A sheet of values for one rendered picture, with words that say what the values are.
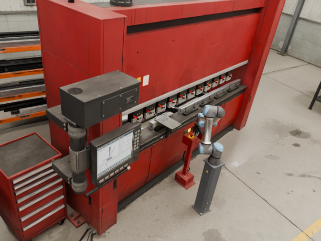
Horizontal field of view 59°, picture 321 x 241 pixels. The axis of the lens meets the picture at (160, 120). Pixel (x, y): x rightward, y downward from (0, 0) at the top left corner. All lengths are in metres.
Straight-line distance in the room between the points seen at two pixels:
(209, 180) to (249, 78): 2.32
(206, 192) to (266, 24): 2.75
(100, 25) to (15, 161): 1.48
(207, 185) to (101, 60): 1.95
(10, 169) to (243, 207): 2.78
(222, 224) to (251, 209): 0.52
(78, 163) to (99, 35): 0.90
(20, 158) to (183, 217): 1.97
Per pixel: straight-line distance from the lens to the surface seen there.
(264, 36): 4.89
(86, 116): 1.77
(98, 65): 2.17
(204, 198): 3.54
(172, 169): 4.16
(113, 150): 2.07
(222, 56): 4.16
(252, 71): 5.05
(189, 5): 3.12
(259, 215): 4.02
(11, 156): 2.94
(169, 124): 3.33
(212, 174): 3.28
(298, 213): 4.32
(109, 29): 2.13
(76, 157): 2.03
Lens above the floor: 2.77
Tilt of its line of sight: 31 degrees down
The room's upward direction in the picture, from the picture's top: 8 degrees clockwise
